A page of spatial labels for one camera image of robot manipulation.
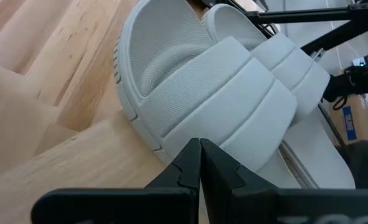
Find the cardboard box blue label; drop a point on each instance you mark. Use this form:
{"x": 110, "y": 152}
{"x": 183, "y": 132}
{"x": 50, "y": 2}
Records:
{"x": 364, "y": 118}

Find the grey foam slide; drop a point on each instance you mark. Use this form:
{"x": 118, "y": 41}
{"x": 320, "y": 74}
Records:
{"x": 295, "y": 62}
{"x": 202, "y": 93}

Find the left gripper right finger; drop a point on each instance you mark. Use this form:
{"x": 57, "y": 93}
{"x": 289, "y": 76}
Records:
{"x": 295, "y": 208}

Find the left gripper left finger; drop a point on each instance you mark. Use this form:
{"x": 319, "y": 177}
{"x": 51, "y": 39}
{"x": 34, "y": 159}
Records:
{"x": 109, "y": 208}

